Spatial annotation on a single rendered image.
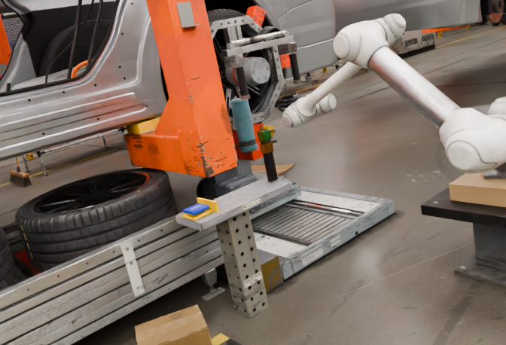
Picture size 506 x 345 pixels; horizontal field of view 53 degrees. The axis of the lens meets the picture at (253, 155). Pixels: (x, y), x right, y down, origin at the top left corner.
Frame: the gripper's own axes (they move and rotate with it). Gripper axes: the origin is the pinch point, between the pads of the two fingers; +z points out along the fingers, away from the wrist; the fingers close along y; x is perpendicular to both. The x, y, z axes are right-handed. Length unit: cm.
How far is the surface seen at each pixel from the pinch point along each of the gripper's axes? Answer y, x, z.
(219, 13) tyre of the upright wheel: 21, 53, 4
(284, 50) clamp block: 14.6, 25.6, -22.5
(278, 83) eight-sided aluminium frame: 8.0, 7.7, -4.7
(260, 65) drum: 1.4, 32.5, -19.2
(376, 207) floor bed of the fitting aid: -35, -44, -53
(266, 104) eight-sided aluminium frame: -4.1, 6.2, -0.5
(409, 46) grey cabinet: 463, -525, 380
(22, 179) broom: -84, 4, 336
